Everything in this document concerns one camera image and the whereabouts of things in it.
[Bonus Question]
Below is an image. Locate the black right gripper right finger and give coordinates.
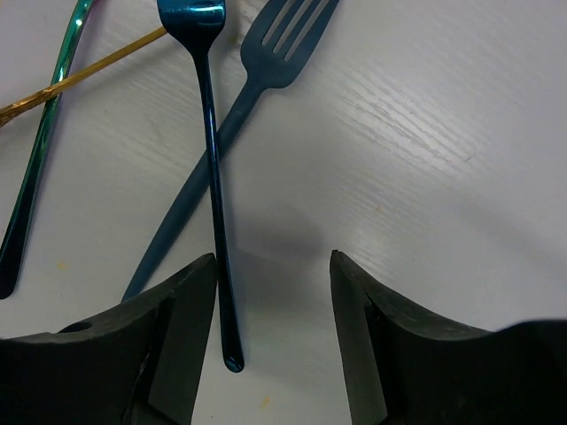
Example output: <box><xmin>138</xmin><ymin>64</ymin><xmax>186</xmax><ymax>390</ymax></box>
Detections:
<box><xmin>330</xmin><ymin>251</ymin><xmax>566</xmax><ymax>424</ymax></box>

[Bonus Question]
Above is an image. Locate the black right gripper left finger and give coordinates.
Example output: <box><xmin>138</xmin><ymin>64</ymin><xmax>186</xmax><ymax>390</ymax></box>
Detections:
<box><xmin>1</xmin><ymin>254</ymin><xmax>217</xmax><ymax>424</ymax></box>

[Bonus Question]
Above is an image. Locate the ornate gold fork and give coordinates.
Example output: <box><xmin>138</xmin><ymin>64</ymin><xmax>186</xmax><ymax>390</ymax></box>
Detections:
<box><xmin>1</xmin><ymin>27</ymin><xmax>167</xmax><ymax>127</ymax></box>

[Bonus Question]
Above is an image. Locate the shiny blue fork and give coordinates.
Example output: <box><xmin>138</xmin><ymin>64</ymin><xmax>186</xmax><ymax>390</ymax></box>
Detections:
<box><xmin>157</xmin><ymin>0</ymin><xmax>245</xmax><ymax>373</ymax></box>

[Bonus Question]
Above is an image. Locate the matte dark blue fork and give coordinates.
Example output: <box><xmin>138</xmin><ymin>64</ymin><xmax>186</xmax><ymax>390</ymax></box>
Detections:
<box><xmin>121</xmin><ymin>0</ymin><xmax>338</xmax><ymax>301</ymax></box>

